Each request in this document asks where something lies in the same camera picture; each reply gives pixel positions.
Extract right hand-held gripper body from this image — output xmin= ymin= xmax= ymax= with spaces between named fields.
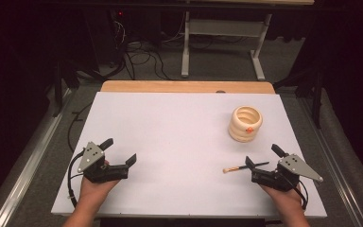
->
xmin=251 ymin=153 xmax=324 ymax=192

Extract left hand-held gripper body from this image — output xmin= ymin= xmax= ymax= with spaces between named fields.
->
xmin=77 ymin=141 xmax=130 ymax=184

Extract person's right hand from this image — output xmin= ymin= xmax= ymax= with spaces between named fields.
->
xmin=259 ymin=184 xmax=304 ymax=213

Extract person's left hand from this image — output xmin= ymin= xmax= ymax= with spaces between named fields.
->
xmin=76 ymin=176 xmax=121 ymax=204

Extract cream ribbed pen holder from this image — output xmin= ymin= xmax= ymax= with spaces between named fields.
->
xmin=228 ymin=105 xmax=264 ymax=144

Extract white table board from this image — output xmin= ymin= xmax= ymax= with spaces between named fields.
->
xmin=50 ymin=91 xmax=328 ymax=219

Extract black stand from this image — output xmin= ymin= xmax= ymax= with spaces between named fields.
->
xmin=50 ymin=59 xmax=80 ymax=118
xmin=273 ymin=67 xmax=325 ymax=130

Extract wooden table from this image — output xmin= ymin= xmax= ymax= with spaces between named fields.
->
xmin=100 ymin=79 xmax=276 ymax=95

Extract black device with red light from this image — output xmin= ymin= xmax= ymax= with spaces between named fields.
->
xmin=84 ymin=8 xmax=130 ymax=65

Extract right hand-held gripper cable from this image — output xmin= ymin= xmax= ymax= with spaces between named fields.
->
xmin=291 ymin=178 xmax=310 ymax=212

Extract hand-held gripper cable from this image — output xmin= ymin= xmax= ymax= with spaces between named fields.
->
xmin=66 ymin=150 xmax=87 ymax=208
xmin=291 ymin=178 xmax=310 ymax=212

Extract thin black cable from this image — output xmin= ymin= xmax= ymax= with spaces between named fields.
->
xmin=66 ymin=101 xmax=94 ymax=153

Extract left hand-held gripper cable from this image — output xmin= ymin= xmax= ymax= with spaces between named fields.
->
xmin=66 ymin=150 xmax=87 ymax=208

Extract metal floor rail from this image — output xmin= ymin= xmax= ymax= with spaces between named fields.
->
xmin=0 ymin=89 xmax=74 ymax=227
xmin=297 ymin=96 xmax=363 ymax=227

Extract black floor cables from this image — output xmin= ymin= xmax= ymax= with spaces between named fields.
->
xmin=105 ymin=18 xmax=183 ymax=81

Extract white metal desk frame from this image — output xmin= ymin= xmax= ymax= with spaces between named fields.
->
xmin=181 ymin=9 xmax=274 ymax=81

